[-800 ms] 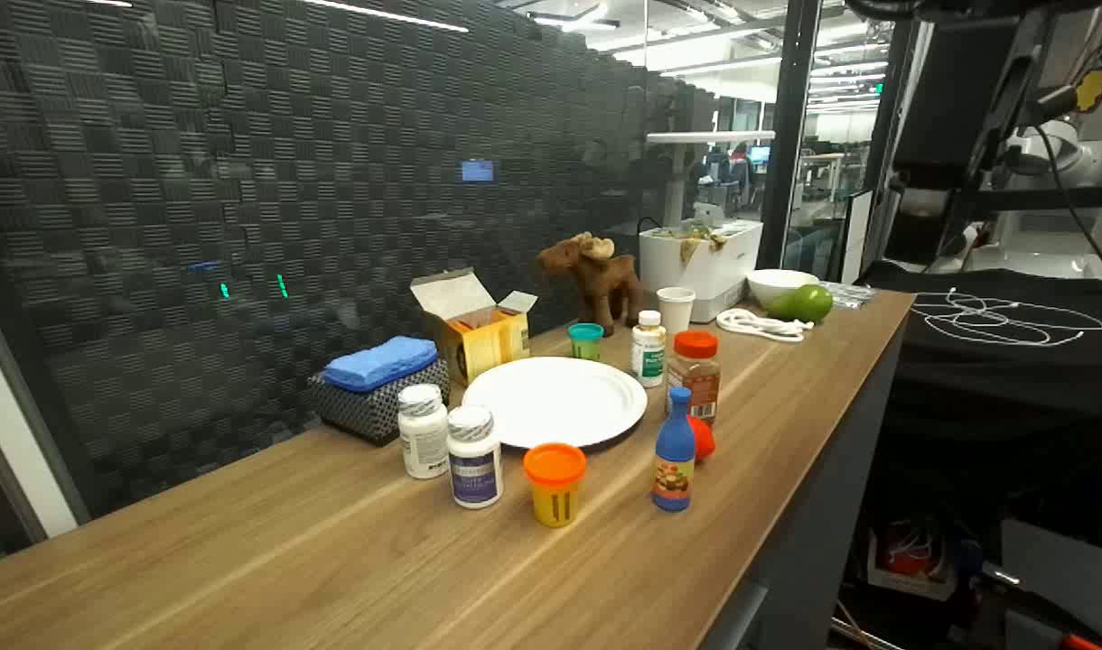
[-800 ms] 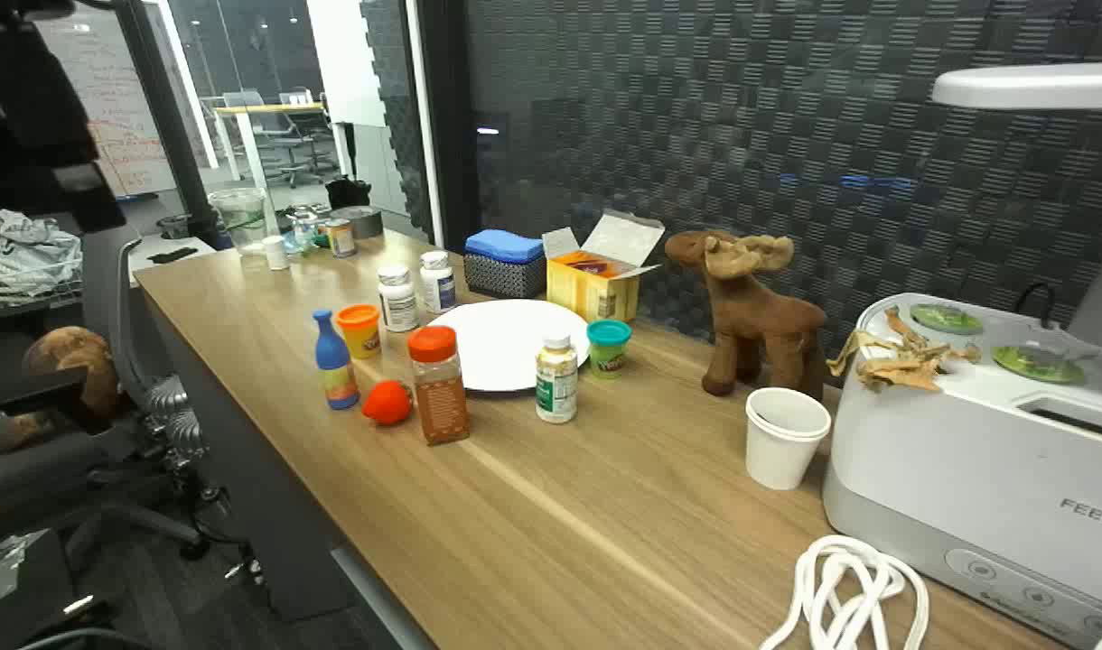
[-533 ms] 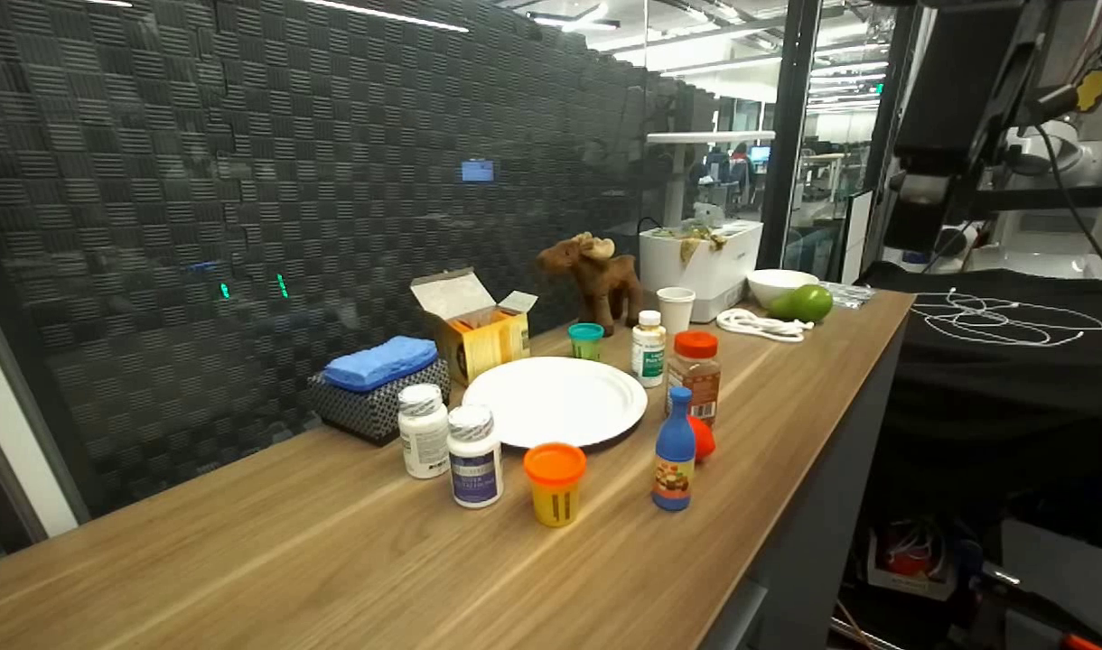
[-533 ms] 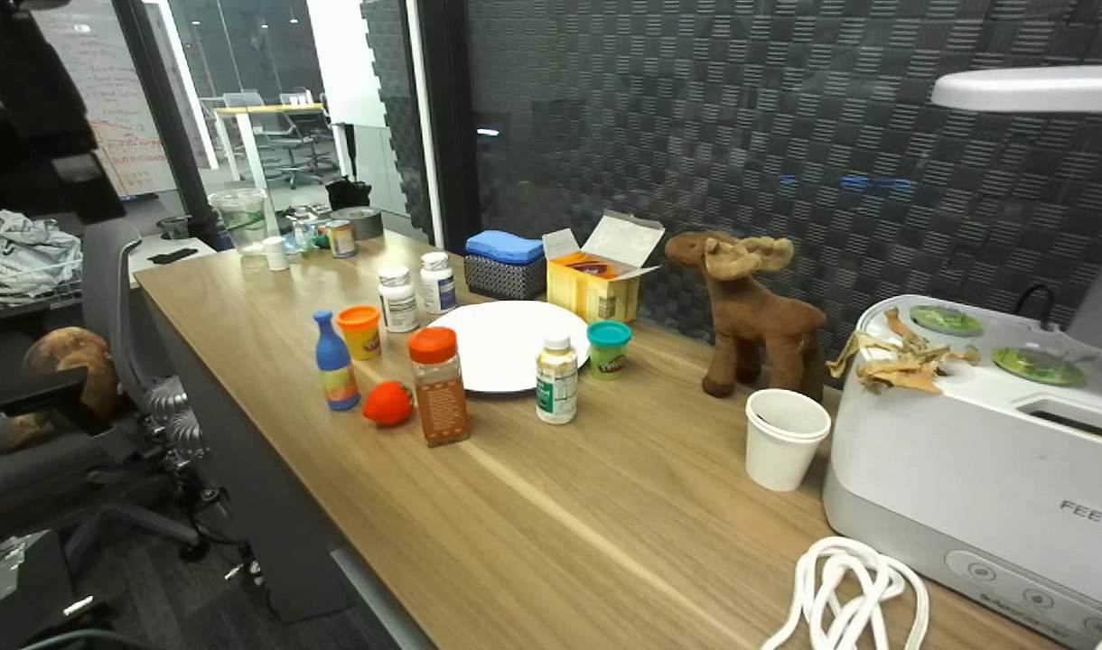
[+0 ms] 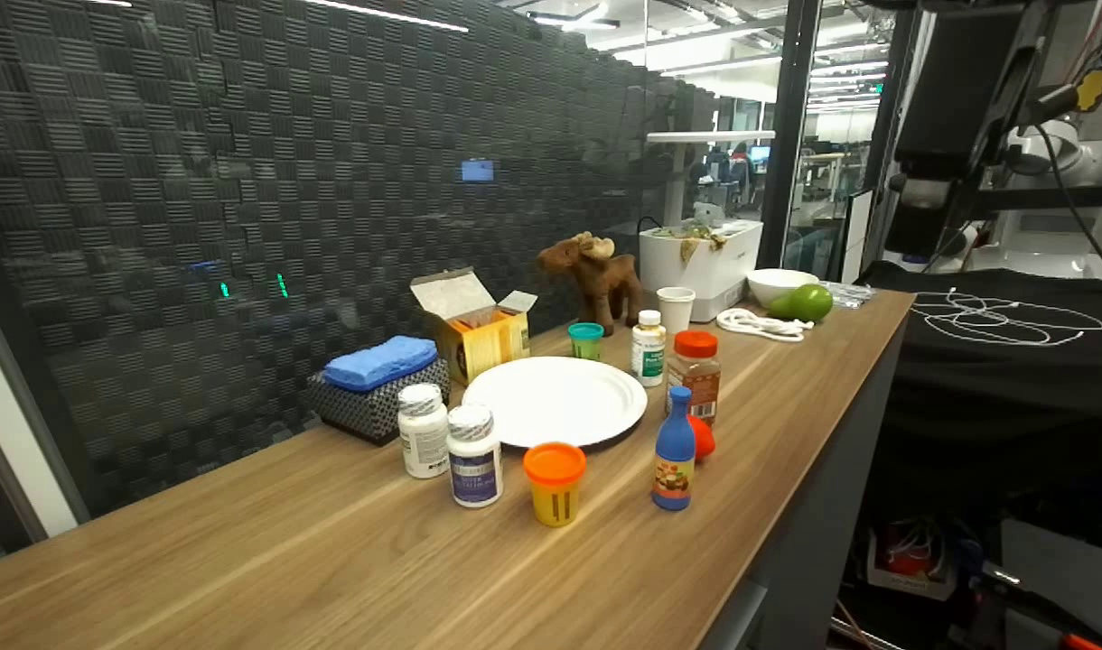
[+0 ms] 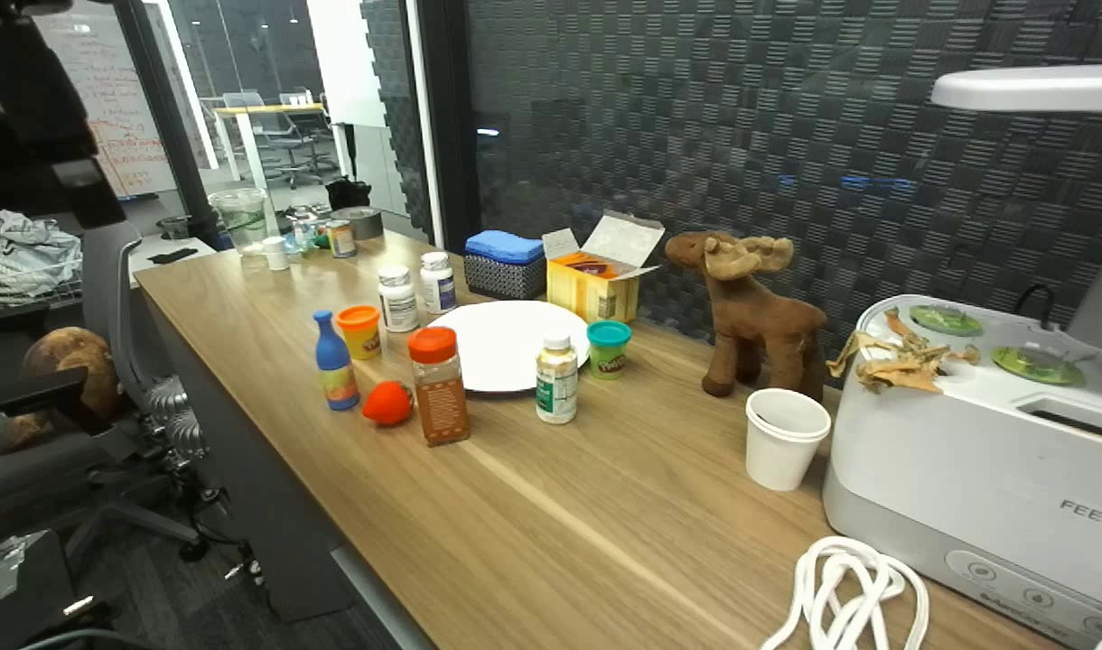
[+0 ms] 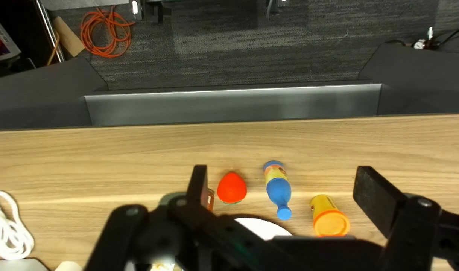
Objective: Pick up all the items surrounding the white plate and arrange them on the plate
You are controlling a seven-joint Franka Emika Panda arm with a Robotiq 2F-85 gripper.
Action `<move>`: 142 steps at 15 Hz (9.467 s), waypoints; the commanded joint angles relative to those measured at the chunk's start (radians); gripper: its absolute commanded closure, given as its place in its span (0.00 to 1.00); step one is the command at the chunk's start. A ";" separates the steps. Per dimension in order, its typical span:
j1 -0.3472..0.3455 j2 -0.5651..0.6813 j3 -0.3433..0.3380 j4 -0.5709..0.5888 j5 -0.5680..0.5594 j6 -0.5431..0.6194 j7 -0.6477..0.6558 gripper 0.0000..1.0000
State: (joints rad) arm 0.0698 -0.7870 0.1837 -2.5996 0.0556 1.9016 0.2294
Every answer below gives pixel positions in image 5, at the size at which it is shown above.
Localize green tub teal lid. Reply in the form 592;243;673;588
565;317;606;361

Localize white pill bottle green label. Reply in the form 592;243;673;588
629;308;673;390

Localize spice jar red lid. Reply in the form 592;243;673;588
673;328;723;426

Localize white pill bottle blue label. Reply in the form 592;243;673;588
445;405;506;514

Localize white pill bottle plain label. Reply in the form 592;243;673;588
394;380;451;481

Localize white paper plate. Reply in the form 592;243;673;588
458;353;650;452

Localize open yellow cardboard box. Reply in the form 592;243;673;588
410;263;544;390

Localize brown plush moose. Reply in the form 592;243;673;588
537;228;647;333

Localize white paper cup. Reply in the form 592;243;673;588
656;281;700;338

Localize yellow tub orange lid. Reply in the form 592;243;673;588
521;440;592;529

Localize dried brown leaves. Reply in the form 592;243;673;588
663;213;732;267

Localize blue folded cloth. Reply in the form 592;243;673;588
322;333;443;398

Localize blue toy bottle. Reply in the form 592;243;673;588
650;382;700;517

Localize white planter appliance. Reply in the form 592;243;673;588
636;217;767;325

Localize blue sponge on grey box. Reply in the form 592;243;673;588
309;358;457;446

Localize red toy strawberry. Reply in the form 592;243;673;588
687;411;721;467

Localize white bowl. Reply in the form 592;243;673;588
744;263;826;309

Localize white lamp hood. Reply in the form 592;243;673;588
642;126;781;149

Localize clear plastic bag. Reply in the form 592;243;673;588
818;276;877;309

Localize red white box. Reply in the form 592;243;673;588
868;517;957;600

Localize black table cover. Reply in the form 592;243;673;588
862;256;1102;485

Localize black monitor panel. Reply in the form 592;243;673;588
892;0;1060;183

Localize yellow plug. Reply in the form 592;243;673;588
1071;65;1102;118

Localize white rope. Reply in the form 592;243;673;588
715;302;815;346

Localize black metal post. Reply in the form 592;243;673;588
755;0;826;272

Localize thin white cable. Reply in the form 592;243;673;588
911;285;1102;353

